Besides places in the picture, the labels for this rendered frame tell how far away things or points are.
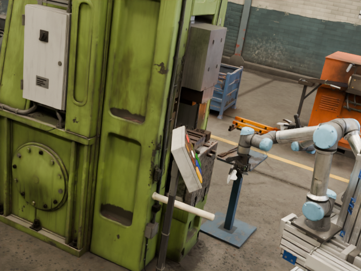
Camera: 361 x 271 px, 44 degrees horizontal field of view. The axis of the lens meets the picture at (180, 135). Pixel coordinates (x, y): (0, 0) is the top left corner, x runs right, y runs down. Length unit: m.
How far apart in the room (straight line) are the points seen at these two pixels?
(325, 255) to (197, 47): 1.47
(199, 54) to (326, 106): 3.82
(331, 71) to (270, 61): 4.58
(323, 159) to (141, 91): 1.21
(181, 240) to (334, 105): 3.67
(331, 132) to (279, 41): 8.47
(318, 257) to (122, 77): 1.62
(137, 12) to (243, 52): 8.35
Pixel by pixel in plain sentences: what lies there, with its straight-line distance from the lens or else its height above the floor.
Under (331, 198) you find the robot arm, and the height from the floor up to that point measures 1.03.
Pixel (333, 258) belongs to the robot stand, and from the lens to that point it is 2.70.
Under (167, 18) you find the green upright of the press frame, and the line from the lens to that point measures 2.72.
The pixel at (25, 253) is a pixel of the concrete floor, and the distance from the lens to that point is 3.57.
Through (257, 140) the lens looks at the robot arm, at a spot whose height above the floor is 1.25.
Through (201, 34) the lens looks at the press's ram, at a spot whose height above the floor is 1.73.
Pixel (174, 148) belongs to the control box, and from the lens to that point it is 2.48.
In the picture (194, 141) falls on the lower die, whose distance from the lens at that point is 3.16.
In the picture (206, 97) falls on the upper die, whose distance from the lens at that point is 3.09.
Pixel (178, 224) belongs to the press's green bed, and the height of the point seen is 0.33.
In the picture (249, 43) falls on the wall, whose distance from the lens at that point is 11.04.
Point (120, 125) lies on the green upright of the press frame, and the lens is 2.99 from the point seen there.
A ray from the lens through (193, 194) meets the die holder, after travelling 3.25.
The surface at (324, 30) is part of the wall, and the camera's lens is 10.54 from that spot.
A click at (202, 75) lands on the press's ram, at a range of 2.93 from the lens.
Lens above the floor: 2.12
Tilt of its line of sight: 21 degrees down
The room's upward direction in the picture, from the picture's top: 9 degrees clockwise
